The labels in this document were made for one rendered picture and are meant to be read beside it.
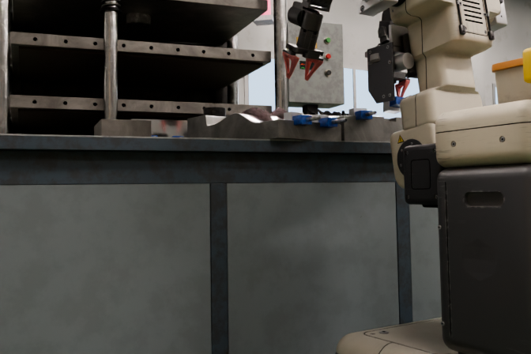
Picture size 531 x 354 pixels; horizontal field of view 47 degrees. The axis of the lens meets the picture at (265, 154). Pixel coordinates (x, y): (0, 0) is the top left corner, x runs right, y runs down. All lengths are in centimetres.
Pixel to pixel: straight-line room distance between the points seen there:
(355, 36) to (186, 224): 566
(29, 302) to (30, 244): 15
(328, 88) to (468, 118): 171
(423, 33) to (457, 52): 10
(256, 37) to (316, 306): 474
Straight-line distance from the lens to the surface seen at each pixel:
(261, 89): 632
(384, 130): 208
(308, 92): 294
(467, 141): 133
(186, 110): 265
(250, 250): 184
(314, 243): 192
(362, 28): 734
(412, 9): 168
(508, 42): 936
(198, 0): 281
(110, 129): 189
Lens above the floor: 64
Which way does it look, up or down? 4 degrees up
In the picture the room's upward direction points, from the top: 1 degrees counter-clockwise
